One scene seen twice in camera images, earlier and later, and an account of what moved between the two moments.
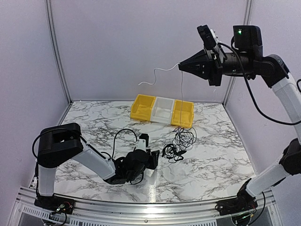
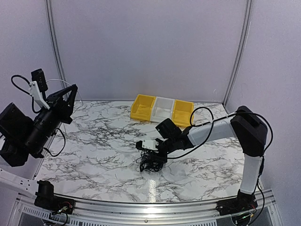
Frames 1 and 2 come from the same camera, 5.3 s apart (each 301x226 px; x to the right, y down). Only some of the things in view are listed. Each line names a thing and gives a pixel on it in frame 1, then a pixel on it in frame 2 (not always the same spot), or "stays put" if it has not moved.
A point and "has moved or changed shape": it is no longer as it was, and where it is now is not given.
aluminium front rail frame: x=27 y=212 stays put
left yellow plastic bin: x=141 y=108 stays put
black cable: x=183 y=140 has moved or changed shape
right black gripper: x=210 y=67 -> x=157 y=158
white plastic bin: x=162 y=110 stays put
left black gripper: x=154 y=158 -> x=64 y=109
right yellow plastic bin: x=183 y=113 stays put
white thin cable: x=155 y=79 -> x=77 y=91
